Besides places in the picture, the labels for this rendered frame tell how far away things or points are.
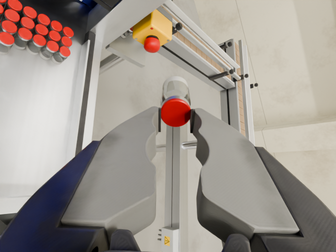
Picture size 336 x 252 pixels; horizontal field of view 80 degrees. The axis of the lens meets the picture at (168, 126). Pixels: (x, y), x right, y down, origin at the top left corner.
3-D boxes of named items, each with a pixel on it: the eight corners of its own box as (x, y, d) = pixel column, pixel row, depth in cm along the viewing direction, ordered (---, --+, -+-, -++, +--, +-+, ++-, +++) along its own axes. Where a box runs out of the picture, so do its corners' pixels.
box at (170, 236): (161, 227, 115) (173, 230, 109) (167, 225, 119) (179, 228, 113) (160, 251, 112) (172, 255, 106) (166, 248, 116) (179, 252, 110)
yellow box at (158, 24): (133, 14, 52) (152, -2, 47) (153, 29, 57) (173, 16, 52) (131, 39, 50) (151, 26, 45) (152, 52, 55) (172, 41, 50)
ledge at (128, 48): (109, 7, 59) (113, 3, 58) (143, 30, 68) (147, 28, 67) (105, 49, 56) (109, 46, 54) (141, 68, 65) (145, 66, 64)
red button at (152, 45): (140, 36, 50) (152, 28, 48) (152, 43, 53) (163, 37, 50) (140, 49, 49) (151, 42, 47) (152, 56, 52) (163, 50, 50)
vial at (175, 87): (189, 75, 17) (193, 97, 13) (187, 100, 18) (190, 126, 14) (162, 74, 17) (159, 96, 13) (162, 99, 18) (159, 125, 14)
